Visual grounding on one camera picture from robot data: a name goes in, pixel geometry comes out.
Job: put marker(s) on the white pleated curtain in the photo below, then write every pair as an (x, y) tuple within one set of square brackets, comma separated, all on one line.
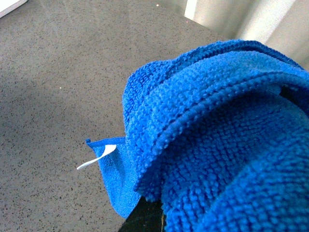
[(280, 24)]

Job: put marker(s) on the blue microfiber cloth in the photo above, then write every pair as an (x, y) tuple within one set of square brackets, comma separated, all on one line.
[(219, 135)]

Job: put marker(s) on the white towel rack with wooden bars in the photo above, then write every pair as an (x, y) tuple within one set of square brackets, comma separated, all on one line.
[(7, 6)]

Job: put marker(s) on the right gripper black finger under cloth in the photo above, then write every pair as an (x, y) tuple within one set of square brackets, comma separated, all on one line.
[(146, 217)]

